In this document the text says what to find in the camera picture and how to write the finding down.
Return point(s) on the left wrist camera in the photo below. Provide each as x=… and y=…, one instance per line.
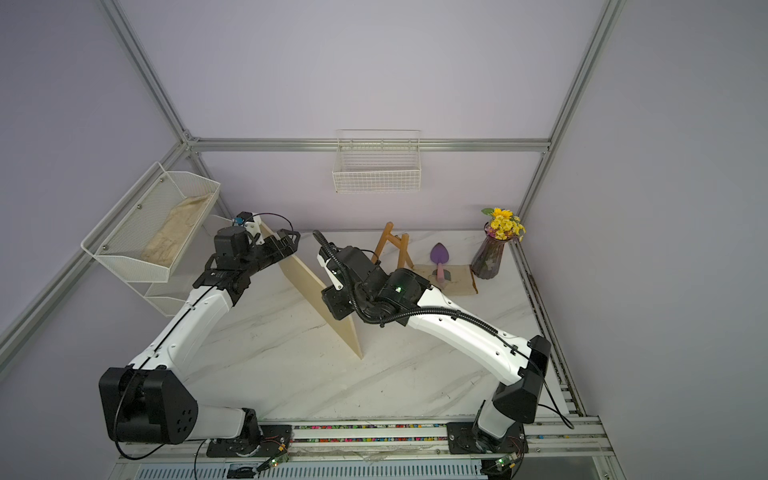
x=252, y=223

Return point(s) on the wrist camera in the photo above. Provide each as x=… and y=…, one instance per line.
x=332, y=269
x=252, y=223

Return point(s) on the beige gardening glove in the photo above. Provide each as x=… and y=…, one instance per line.
x=458, y=279

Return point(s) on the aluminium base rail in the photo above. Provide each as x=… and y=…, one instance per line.
x=390, y=449

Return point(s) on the aluminium frame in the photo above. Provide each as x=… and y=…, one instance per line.
x=15, y=340

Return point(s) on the small wooden easel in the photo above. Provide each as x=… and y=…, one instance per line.
x=400, y=242

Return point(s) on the white mesh wall shelf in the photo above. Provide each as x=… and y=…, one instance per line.
x=119, y=238

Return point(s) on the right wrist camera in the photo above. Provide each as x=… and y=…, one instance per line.
x=332, y=269

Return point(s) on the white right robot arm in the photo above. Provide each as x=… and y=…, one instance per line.
x=519, y=365

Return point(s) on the purple garden trowel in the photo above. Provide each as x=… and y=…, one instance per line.
x=440, y=256

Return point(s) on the white wire wall basket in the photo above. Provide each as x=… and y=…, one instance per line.
x=377, y=161

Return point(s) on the yellow flowers bouquet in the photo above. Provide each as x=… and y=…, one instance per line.
x=503, y=225

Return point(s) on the beige cloth in shelf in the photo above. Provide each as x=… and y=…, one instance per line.
x=166, y=244

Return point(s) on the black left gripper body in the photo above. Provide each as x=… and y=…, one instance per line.
x=260, y=255

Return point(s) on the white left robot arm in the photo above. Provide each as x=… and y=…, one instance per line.
x=147, y=400

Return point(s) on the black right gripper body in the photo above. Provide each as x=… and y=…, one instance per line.
x=347, y=302

